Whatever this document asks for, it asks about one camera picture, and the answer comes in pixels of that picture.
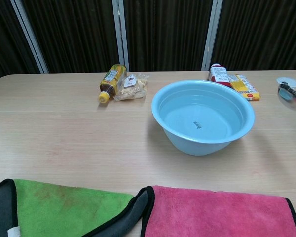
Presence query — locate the metal slotted ladle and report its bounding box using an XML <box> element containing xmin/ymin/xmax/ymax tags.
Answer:
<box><xmin>277</xmin><ymin>83</ymin><xmax>296</xmax><ymax>112</ymax></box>

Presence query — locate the light blue plastic basin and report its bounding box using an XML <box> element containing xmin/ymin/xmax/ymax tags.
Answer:
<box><xmin>151</xmin><ymin>79</ymin><xmax>256</xmax><ymax>157</ymax></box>

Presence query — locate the clear snack bag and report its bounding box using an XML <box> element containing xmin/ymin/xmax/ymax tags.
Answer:
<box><xmin>113</xmin><ymin>73</ymin><xmax>150</xmax><ymax>102</ymax></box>

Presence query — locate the yellow-capped tea bottle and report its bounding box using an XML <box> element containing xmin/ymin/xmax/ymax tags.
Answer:
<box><xmin>98</xmin><ymin>64</ymin><xmax>128</xmax><ymax>104</ymax></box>

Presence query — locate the red white drink carton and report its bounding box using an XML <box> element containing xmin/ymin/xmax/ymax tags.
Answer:
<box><xmin>208</xmin><ymin>63</ymin><xmax>231</xmax><ymax>87</ymax></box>

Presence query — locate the yellow snack pack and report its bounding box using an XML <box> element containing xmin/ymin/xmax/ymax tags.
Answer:
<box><xmin>227</xmin><ymin>73</ymin><xmax>261</xmax><ymax>101</ymax></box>

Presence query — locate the pink microfiber cloth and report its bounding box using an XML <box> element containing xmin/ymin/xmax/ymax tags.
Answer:
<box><xmin>138</xmin><ymin>185</ymin><xmax>296</xmax><ymax>237</ymax></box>

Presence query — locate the green and grey cloth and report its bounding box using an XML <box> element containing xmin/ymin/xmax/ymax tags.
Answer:
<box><xmin>0</xmin><ymin>178</ymin><xmax>148</xmax><ymax>237</ymax></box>

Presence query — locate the grey partition post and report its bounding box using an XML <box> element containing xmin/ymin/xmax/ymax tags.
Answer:
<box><xmin>11</xmin><ymin>0</ymin><xmax>49</xmax><ymax>74</ymax></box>
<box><xmin>201</xmin><ymin>0</ymin><xmax>224</xmax><ymax>72</ymax></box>
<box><xmin>112</xmin><ymin>0</ymin><xmax>129</xmax><ymax>72</ymax></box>

